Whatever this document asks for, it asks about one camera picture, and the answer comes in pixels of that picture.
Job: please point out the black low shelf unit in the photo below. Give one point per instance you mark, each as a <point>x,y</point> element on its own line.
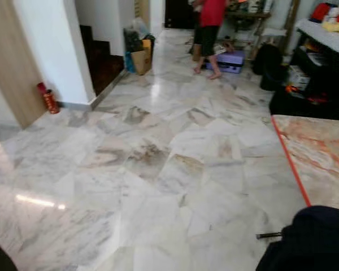
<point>333,90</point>

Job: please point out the red plush toy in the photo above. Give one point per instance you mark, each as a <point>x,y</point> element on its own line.
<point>321,12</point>

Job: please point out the white cardboard box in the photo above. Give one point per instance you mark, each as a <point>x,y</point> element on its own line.
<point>298,78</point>

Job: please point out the black stuffed bag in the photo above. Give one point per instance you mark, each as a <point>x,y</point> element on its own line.
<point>134,40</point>

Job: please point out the red cylinder canister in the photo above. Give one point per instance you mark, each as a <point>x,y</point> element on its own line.
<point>50,103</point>

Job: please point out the dark wooden door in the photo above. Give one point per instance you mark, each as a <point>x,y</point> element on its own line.
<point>178,14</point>

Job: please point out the wooden shelf rack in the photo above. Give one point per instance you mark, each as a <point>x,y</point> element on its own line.
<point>248,15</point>

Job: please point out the black backpack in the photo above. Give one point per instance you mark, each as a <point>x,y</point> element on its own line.
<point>268,65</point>

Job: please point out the dark wooden staircase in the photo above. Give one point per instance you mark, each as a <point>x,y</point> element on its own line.
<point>104,65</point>

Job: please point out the brown paper bag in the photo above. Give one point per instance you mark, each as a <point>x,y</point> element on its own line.
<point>141,62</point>

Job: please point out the white cloth covered table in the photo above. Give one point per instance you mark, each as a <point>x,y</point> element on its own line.
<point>327,39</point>

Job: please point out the yellow plush toy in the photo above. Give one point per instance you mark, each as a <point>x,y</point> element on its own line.
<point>334,26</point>

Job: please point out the person in red shirt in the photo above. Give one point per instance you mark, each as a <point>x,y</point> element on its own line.
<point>212,14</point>

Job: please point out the purple storage box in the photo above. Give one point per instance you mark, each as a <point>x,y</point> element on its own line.
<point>231,61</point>

